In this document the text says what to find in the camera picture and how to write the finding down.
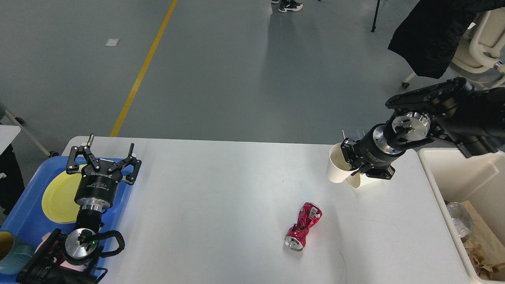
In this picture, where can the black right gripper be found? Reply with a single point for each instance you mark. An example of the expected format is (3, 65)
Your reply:
(372, 155)

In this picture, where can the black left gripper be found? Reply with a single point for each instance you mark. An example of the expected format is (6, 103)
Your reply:
(98, 187)

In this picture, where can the white lid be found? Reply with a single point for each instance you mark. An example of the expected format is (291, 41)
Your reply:
(359, 180)

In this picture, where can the white paper cup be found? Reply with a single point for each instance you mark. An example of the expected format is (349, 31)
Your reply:
(338, 169)

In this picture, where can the yellow plastic plate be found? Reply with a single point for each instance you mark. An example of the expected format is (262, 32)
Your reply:
(58, 201)

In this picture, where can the crushed red soda can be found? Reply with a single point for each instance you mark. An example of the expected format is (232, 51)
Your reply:
(308, 216)

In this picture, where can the pink ribbed mug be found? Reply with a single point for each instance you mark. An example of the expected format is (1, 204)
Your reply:
(47, 236)

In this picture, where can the silver foil bag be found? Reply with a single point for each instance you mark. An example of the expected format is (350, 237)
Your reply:
(462, 220)

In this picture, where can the teal mug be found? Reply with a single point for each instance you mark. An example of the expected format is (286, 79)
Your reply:
(14, 253)

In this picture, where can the brown paper bag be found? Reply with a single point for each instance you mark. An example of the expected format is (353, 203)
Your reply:
(482, 238)

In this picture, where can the brown paper ball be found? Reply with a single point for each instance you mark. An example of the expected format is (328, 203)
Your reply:
(487, 258)

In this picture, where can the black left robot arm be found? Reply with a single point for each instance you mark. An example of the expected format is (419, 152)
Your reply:
(72, 258)

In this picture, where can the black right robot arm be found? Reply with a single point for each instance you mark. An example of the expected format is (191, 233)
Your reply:
(452, 111)

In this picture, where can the white plastic bin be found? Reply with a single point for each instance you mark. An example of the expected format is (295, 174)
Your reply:
(479, 180)

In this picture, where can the white side table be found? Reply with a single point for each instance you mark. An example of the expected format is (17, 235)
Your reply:
(9, 132)

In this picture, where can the black tripod leg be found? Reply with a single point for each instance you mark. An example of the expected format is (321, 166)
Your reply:
(375, 18)

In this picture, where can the black jacket on chair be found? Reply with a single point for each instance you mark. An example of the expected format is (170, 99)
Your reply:
(429, 37)

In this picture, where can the white office chair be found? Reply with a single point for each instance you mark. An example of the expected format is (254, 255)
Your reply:
(480, 53)

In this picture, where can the person in black clothes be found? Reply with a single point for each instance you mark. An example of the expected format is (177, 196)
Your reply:
(287, 5)

